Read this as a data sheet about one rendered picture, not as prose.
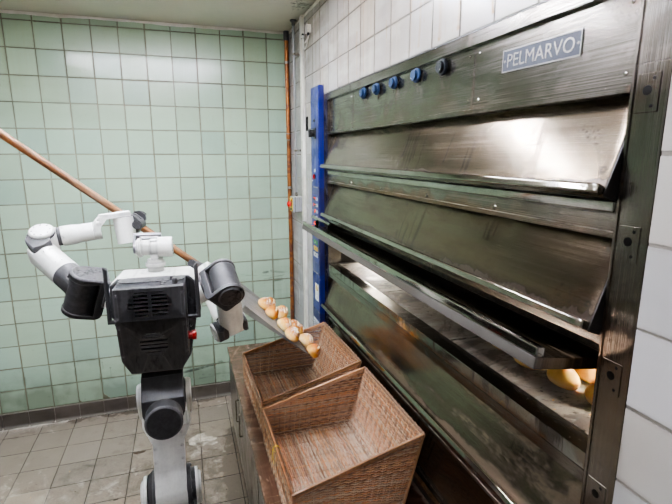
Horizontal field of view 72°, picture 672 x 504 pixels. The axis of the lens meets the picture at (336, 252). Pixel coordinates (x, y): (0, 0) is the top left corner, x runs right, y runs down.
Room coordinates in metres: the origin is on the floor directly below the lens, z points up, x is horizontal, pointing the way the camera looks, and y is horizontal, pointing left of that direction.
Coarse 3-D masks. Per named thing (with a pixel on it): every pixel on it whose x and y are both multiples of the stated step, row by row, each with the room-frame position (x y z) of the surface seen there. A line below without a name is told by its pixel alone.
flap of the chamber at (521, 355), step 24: (360, 240) 2.17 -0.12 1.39; (408, 264) 1.67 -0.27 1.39; (408, 288) 1.31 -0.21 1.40; (456, 288) 1.35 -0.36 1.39; (456, 312) 1.07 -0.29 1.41; (480, 312) 1.10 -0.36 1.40; (504, 312) 1.13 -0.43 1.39; (480, 336) 0.97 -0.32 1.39; (528, 336) 0.95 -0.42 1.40; (552, 336) 0.97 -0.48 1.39; (528, 360) 0.83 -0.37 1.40; (552, 360) 0.83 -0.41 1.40; (576, 360) 0.85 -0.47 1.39
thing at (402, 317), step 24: (336, 264) 2.54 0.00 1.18; (360, 288) 2.08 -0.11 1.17; (384, 312) 1.82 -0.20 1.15; (408, 312) 1.73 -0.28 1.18; (432, 336) 1.49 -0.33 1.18; (456, 360) 1.32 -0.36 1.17; (480, 384) 1.20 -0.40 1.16; (504, 384) 1.15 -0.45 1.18; (528, 408) 1.03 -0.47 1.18; (552, 432) 0.94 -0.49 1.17; (576, 432) 0.93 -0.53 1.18; (576, 456) 0.88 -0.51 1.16
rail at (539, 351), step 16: (304, 224) 2.48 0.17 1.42; (336, 240) 1.96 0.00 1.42; (368, 256) 1.62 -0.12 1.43; (400, 272) 1.38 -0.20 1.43; (416, 288) 1.27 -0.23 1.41; (432, 288) 1.21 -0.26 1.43; (448, 304) 1.11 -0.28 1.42; (480, 320) 0.98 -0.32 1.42; (512, 336) 0.88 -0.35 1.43; (528, 352) 0.84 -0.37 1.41
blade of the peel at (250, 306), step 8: (248, 296) 2.24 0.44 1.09; (256, 296) 2.38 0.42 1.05; (248, 304) 2.04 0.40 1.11; (256, 304) 2.18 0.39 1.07; (248, 312) 1.82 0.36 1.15; (256, 312) 1.99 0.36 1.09; (264, 312) 2.12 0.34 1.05; (256, 320) 1.83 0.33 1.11; (264, 320) 1.84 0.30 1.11; (272, 320) 2.07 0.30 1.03; (272, 328) 1.85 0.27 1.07; (296, 344) 1.92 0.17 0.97
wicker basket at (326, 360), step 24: (312, 336) 2.48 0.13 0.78; (336, 336) 2.30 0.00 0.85; (264, 360) 2.39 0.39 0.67; (288, 360) 2.44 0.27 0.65; (312, 360) 2.49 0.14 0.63; (336, 360) 2.23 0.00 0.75; (360, 360) 2.00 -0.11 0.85; (288, 384) 2.28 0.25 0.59; (312, 384) 1.92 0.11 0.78; (312, 408) 1.92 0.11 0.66
